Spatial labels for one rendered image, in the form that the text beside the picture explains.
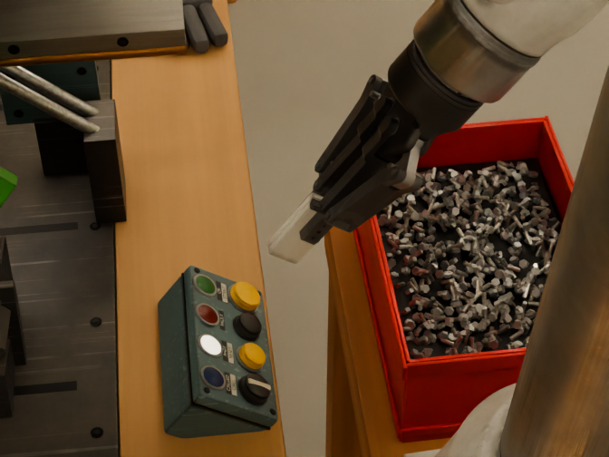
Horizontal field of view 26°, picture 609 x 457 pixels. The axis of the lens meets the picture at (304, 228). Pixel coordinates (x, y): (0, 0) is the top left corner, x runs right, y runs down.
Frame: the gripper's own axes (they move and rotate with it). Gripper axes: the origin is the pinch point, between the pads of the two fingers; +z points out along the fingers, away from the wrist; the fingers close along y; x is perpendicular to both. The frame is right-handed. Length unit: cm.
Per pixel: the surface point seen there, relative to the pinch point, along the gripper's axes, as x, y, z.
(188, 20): 1.5, 43.5, 11.9
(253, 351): 0.2, -7.2, 8.9
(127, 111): 6.3, 30.7, 18.0
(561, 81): -118, 138, 40
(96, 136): 14.4, 14.6, 10.4
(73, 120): 16.9, 15.2, 10.2
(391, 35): -90, 159, 60
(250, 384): 0.8, -11.0, 9.0
